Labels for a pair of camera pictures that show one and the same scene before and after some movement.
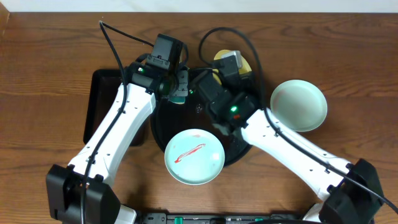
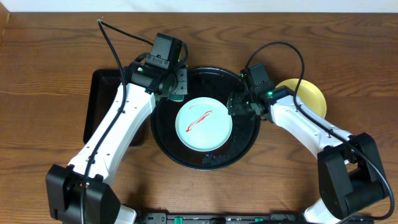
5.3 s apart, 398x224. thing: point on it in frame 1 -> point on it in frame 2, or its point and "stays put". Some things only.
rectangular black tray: x=104 y=86 stays put
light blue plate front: x=194 y=157 -> x=203 y=124
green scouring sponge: x=178 y=99 stays put
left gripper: x=181 y=88 stays put
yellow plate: x=245 y=67 -> x=307 y=95
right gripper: x=250 y=74 -> x=234 y=105
